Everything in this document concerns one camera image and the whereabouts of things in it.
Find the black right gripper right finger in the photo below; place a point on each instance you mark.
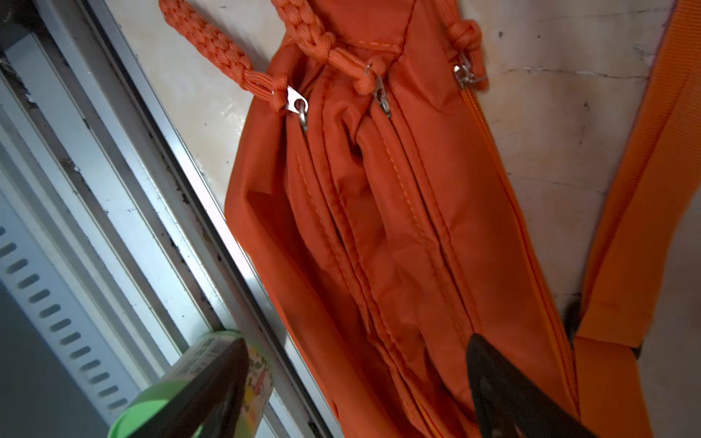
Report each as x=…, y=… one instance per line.
x=507, y=403

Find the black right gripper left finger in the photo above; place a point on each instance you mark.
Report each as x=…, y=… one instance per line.
x=210, y=405

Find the dark rust orange bag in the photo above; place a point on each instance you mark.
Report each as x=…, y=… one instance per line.
x=370, y=195

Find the green round disc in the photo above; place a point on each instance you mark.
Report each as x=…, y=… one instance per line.
x=257, y=391

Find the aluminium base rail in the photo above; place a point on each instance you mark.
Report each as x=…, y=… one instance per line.
x=117, y=268

